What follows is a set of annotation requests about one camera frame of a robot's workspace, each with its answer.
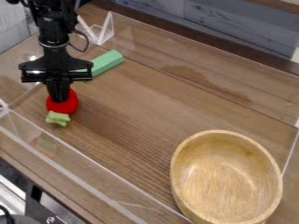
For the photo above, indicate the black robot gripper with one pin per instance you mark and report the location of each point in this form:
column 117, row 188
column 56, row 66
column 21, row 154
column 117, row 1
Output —
column 55, row 17

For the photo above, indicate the red felt strawberry toy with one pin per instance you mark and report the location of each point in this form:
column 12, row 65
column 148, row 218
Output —
column 60, row 110

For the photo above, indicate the green rectangular block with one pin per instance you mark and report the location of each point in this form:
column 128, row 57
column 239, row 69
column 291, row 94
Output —
column 105, row 61

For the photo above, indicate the clear acrylic tray walls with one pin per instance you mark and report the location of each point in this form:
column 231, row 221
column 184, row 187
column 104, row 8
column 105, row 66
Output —
column 104, row 165

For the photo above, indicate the wooden bowl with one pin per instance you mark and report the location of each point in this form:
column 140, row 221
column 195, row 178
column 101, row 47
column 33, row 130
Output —
column 224, row 179

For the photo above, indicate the black table leg bracket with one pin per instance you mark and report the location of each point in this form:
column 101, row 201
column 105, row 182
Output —
column 35, row 209

